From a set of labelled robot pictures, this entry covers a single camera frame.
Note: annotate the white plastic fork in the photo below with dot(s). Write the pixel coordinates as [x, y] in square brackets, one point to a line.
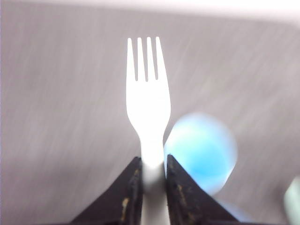
[148, 109]

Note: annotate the light blue plastic cup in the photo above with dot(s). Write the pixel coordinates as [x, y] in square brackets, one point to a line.
[205, 148]

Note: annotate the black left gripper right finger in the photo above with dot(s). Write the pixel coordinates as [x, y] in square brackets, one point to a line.
[188, 204]

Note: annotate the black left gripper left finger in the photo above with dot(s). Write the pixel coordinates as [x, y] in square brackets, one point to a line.
[120, 204]

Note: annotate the mint green plastic spoon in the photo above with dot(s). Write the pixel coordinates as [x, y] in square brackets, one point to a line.
[292, 202]

